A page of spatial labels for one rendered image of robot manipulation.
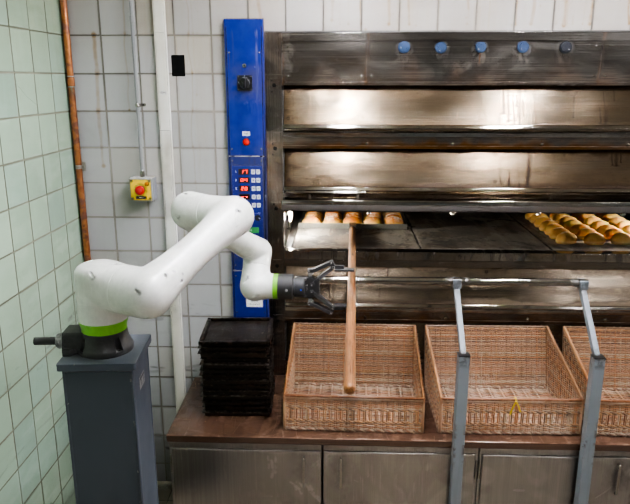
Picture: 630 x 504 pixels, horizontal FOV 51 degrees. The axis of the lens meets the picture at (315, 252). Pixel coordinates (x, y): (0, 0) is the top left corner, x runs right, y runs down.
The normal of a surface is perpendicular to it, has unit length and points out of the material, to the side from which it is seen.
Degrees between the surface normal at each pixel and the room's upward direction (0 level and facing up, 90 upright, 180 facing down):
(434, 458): 91
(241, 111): 90
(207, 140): 90
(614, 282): 70
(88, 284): 87
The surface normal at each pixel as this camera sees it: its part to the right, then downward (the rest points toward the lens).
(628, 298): -0.04, -0.09
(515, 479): -0.04, 0.30
